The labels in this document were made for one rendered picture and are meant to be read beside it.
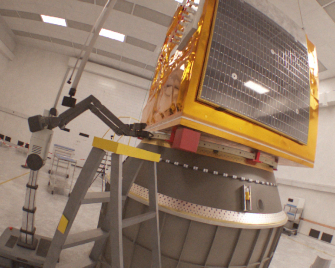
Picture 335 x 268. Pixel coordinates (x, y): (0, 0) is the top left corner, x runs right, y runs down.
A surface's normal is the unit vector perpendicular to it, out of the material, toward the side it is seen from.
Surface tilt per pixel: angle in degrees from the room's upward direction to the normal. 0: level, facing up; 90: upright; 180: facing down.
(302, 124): 90
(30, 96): 90
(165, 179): 62
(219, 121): 93
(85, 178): 87
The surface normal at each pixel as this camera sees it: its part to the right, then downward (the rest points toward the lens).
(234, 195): 0.19, -0.54
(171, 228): -0.29, -0.20
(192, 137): 0.29, -0.05
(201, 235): -0.08, -0.15
